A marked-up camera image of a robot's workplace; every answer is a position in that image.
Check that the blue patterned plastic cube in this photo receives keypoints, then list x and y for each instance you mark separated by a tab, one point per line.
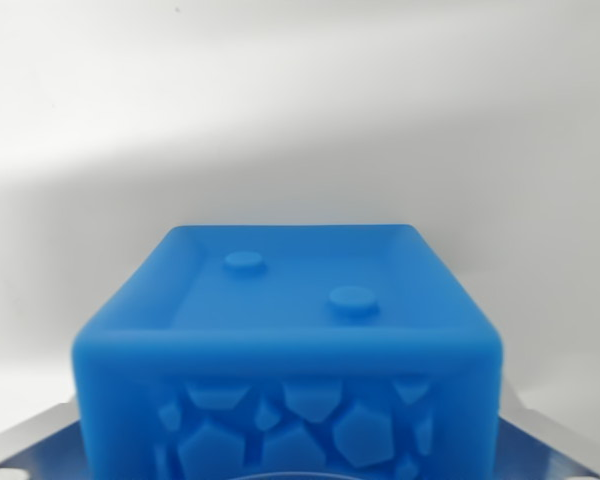
290	350

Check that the black-padded silver gripper left finger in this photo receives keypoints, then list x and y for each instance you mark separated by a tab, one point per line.
35	450

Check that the black-padded silver gripper right finger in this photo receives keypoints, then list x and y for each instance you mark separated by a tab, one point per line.
535	450

